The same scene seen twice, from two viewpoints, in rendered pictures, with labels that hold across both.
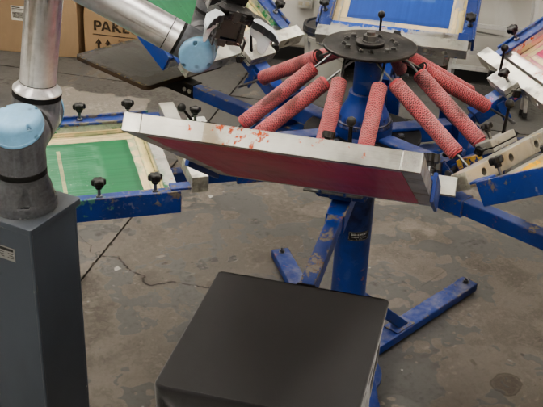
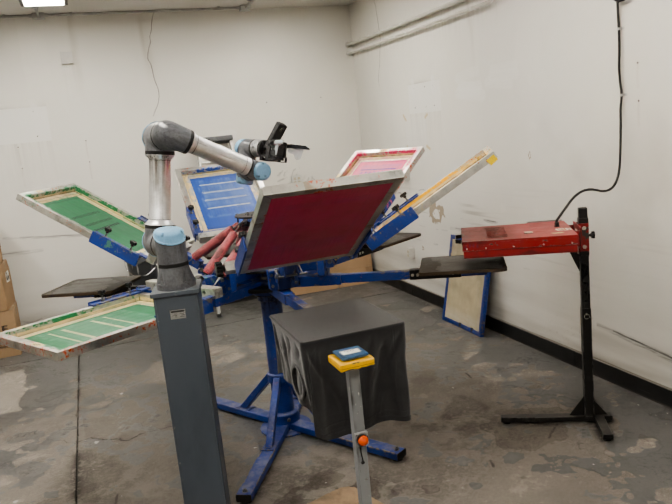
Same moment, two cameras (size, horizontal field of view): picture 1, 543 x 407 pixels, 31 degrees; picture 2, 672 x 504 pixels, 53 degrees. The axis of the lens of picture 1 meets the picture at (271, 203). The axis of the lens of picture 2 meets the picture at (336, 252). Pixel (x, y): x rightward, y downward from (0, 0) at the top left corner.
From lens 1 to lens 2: 1.65 m
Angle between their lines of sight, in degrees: 35
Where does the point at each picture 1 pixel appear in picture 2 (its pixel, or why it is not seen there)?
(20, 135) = (179, 235)
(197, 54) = (264, 169)
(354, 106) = not seen: hidden behind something
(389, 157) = (389, 174)
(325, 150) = (362, 178)
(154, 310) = (145, 448)
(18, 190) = (180, 271)
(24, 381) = (195, 405)
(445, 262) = not seen: hidden behind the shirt
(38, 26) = (163, 181)
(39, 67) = (166, 206)
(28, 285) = (196, 329)
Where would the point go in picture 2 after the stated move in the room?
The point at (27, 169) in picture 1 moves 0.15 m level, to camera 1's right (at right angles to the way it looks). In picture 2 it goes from (183, 257) to (219, 250)
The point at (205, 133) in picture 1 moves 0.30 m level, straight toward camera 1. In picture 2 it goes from (305, 186) to (356, 186)
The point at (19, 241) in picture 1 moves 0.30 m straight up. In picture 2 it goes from (188, 300) to (177, 223)
